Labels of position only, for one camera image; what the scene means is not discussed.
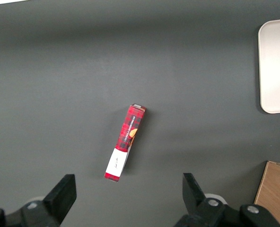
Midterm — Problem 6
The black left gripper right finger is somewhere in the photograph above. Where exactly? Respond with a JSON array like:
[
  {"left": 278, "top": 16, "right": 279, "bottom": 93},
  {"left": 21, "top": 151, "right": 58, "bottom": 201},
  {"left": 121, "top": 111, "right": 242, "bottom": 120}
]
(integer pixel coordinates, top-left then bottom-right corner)
[{"left": 175, "top": 173, "right": 280, "bottom": 227}]

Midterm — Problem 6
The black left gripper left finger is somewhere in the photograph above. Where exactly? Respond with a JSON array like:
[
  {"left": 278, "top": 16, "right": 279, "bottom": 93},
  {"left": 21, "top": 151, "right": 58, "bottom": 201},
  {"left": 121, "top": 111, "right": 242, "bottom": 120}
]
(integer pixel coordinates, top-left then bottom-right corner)
[{"left": 0, "top": 174, "right": 77, "bottom": 227}]

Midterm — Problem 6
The beige rectangular tray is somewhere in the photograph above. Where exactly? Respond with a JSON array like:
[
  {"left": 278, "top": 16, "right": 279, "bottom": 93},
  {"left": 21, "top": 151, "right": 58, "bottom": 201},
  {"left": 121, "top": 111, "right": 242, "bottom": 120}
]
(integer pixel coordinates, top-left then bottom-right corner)
[{"left": 257, "top": 18, "right": 280, "bottom": 114}]

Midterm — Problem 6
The wooden drawer cabinet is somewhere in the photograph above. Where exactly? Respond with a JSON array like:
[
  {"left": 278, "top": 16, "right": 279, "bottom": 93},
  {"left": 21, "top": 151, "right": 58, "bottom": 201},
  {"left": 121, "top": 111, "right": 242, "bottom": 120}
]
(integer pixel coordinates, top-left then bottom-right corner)
[{"left": 254, "top": 160, "right": 280, "bottom": 227}]

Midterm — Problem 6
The red plaid shortbread box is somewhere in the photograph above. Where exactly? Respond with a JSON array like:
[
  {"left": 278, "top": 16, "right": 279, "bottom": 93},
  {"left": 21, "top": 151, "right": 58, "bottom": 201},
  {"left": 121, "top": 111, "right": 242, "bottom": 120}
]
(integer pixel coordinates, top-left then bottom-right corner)
[{"left": 104, "top": 103, "right": 147, "bottom": 184}]

